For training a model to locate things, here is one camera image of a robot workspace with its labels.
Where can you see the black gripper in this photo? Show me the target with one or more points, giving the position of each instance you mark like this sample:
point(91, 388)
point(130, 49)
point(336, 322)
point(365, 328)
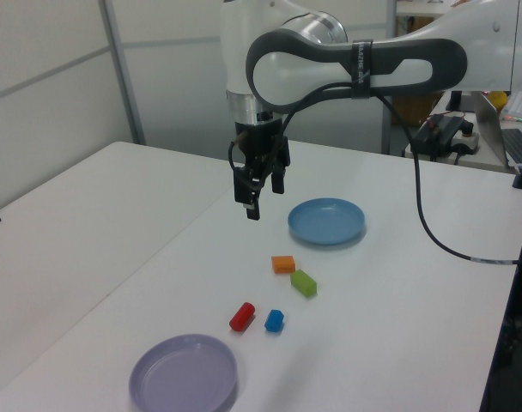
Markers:
point(261, 146)

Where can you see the orange rectangular block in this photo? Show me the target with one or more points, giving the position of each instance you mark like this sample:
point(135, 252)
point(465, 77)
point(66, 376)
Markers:
point(283, 264)

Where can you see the green rectangular block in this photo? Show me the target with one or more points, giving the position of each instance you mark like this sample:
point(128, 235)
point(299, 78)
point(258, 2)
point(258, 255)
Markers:
point(304, 283)

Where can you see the red cylinder block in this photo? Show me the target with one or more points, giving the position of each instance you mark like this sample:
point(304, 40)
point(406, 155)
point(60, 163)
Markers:
point(242, 316)

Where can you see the blue hexagonal block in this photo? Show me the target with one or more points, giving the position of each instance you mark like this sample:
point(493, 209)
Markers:
point(274, 320)

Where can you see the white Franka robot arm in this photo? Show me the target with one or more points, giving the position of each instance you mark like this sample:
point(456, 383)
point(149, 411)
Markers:
point(287, 64)

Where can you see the blue plate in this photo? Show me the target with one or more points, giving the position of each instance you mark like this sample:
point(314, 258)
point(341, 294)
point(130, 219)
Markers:
point(325, 221)

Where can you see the brown cardboard box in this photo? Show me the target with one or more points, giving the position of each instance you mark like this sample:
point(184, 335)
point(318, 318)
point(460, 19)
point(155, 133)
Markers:
point(415, 110)

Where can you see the black electronic box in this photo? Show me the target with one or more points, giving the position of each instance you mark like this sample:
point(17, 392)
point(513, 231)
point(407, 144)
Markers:
point(441, 129)

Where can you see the purple plate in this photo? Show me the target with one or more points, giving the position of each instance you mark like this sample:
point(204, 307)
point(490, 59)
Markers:
point(183, 373)

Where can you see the white and black device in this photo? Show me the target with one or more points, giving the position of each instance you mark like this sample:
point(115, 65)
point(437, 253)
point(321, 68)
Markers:
point(467, 139)

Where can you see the dark monitor on stand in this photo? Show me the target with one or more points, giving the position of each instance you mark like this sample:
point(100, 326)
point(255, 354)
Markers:
point(455, 101)

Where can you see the brown wooden cabinet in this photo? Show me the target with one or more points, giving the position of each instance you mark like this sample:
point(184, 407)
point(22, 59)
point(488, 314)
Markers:
point(411, 25)

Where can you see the white background desk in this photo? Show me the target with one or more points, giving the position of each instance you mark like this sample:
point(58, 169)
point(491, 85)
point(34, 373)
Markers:
point(484, 161)
point(415, 12)

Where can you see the silver laptop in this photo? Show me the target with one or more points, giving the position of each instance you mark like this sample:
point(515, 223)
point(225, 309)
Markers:
point(488, 129)

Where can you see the yellow round object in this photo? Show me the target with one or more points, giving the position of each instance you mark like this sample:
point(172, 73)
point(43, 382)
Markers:
point(499, 102)

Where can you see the grey metal partition post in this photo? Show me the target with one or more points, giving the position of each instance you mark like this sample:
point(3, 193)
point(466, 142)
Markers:
point(386, 129)

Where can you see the black table side frame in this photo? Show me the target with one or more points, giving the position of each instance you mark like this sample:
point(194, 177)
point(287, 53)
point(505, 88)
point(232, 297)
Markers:
point(501, 386)

